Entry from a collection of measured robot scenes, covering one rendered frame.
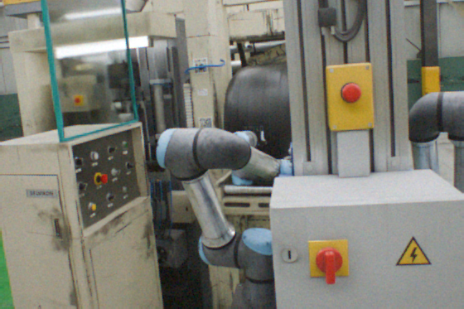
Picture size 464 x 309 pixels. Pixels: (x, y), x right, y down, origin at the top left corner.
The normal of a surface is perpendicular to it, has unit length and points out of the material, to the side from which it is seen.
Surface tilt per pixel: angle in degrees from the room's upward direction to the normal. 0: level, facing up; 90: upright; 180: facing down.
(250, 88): 48
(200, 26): 90
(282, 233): 90
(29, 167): 90
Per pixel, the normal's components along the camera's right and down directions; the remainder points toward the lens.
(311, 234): -0.14, 0.15
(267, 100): -0.30, -0.34
